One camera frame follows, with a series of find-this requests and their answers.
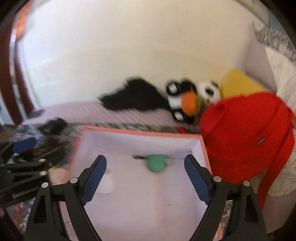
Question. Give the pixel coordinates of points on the white plastic cup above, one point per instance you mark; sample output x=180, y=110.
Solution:
x=107, y=183

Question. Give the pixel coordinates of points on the red bag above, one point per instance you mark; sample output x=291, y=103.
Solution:
x=245, y=136

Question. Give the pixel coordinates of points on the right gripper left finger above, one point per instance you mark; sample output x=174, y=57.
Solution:
x=46, y=221

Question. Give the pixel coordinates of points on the black clothing pile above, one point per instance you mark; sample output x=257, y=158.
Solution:
x=136, y=94

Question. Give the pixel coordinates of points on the panda plush toy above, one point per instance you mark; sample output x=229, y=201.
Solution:
x=188, y=101

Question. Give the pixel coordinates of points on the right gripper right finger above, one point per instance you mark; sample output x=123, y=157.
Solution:
x=246, y=220

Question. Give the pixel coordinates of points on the pink cardboard box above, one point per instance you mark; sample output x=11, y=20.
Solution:
x=144, y=205

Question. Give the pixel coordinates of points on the yellow pillow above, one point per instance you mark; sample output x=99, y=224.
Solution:
x=237, y=83

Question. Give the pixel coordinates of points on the pink bed sheet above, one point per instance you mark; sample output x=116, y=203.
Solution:
x=94, y=112

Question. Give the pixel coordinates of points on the dark wooden door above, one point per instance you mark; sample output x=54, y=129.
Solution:
x=16, y=104

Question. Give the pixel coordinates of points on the black smartphone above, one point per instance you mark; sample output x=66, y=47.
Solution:
x=35, y=113

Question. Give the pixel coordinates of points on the small green case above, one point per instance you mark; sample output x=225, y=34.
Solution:
x=156, y=163

